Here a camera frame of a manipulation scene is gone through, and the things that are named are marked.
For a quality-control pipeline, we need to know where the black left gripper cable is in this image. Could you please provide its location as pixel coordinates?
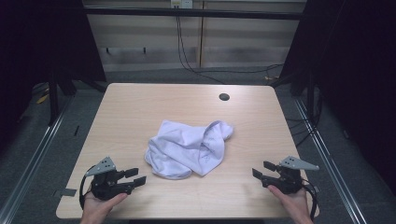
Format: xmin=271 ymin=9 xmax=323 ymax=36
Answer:
xmin=78 ymin=175 xmax=94 ymax=210

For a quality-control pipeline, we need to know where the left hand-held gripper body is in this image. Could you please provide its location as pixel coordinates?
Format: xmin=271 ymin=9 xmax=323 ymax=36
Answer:
xmin=85 ymin=156 xmax=138 ymax=202

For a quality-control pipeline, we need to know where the white printed cloth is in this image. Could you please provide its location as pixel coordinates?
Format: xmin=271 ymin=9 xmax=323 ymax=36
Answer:
xmin=144 ymin=119 xmax=234 ymax=181

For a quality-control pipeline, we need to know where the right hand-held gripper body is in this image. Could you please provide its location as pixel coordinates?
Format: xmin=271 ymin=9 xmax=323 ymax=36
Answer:
xmin=262 ymin=155 xmax=320 ymax=196

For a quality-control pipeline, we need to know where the white wall socket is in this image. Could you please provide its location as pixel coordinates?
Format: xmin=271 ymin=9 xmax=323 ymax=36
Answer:
xmin=170 ymin=0 xmax=194 ymax=9

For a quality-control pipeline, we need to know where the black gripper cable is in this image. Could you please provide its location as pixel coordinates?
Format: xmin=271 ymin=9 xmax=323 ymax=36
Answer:
xmin=300 ymin=178 xmax=319 ymax=221
xmin=78 ymin=175 xmax=94 ymax=210

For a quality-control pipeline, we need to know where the yellow floor object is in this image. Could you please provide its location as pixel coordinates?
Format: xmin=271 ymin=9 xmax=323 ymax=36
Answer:
xmin=35 ymin=92 xmax=50 ymax=105

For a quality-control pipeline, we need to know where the person's right hand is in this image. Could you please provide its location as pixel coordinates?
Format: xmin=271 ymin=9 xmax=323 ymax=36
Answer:
xmin=267 ymin=184 xmax=312 ymax=224

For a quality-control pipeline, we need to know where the black horizontal bar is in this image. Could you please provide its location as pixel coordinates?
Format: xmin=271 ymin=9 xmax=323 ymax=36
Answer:
xmin=83 ymin=7 xmax=305 ymax=21

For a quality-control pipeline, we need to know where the black metal stand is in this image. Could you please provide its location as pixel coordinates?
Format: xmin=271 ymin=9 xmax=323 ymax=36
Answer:
xmin=46 ymin=73 xmax=61 ymax=127

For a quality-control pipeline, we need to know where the black tape strip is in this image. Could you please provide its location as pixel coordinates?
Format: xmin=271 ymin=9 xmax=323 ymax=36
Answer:
xmin=60 ymin=188 xmax=78 ymax=198

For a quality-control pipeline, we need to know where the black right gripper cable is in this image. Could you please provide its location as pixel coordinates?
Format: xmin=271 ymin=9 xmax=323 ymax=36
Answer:
xmin=300 ymin=178 xmax=319 ymax=221

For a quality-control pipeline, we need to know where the bundle of black floor cables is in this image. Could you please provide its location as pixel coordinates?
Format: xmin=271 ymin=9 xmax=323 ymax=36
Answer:
xmin=285 ymin=83 xmax=323 ymax=147

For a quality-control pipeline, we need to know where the person's left hand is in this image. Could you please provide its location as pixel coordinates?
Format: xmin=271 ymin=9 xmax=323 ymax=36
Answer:
xmin=80 ymin=189 xmax=129 ymax=224

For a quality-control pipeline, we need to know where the metal floor rail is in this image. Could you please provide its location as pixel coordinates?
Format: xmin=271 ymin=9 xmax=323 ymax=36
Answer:
xmin=293 ymin=97 xmax=364 ymax=224
xmin=0 ymin=92 xmax=77 ymax=224

